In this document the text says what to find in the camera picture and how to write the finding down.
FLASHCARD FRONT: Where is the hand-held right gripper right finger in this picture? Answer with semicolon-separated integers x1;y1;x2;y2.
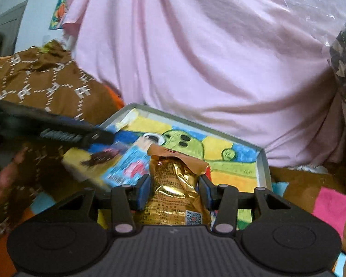
197;175;292;234

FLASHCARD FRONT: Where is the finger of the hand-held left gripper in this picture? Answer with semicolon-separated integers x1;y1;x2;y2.
0;97;116;152

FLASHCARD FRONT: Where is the gold foil snack packet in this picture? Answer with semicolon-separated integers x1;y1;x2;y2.
147;143;213;226

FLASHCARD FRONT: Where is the wall poster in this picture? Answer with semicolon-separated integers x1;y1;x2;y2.
48;0;69;31

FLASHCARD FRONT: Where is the grey door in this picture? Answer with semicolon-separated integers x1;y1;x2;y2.
0;0;28;57

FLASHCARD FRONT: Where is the person's left hand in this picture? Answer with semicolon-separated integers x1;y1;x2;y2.
0;149;28;207

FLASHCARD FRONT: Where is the colourful cartoon blanket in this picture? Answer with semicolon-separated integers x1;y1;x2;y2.
0;164;346;277

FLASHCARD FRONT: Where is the grey tray with cartoon print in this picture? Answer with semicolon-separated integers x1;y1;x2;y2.
99;102;272;228

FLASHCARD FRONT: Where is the light blue snack packet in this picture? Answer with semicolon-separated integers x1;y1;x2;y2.
102;146;151;187

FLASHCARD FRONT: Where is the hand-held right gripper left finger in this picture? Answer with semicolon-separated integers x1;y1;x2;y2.
53;175;150;234

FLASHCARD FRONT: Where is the yellow snack packet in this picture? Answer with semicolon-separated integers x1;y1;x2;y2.
61;147;112;191

